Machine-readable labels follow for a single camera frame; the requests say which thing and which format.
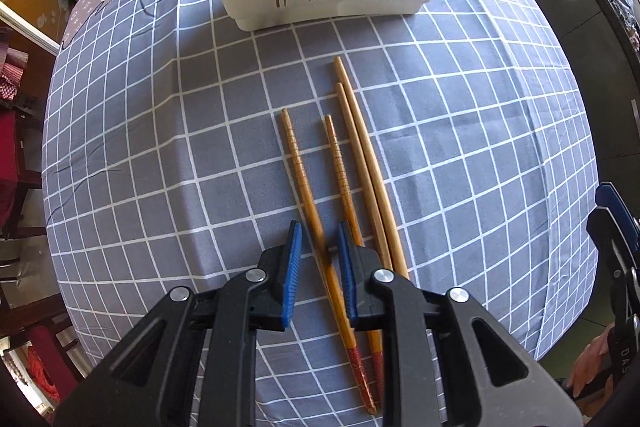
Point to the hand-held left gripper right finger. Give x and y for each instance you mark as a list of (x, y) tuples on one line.
[(347, 277)]

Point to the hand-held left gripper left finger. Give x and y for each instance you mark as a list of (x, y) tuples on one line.
[(289, 277)]

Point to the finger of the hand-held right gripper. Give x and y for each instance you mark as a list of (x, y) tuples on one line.
[(612, 212)]

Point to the plain tan wooden chopstick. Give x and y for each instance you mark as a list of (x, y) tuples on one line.
[(342, 69), (381, 232)]

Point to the grooved brown red-tipped chopstick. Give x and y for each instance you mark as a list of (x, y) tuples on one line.
[(340, 167), (300, 177)]

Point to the person's right hand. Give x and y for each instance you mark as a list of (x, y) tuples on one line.
[(592, 362)]

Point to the blue checked tablecloth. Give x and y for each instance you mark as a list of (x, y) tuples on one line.
[(200, 157)]

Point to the crumpled shiny bag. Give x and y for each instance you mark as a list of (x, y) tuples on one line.
[(622, 4)]

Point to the red checked apron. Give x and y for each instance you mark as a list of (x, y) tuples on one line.
[(10, 77)]

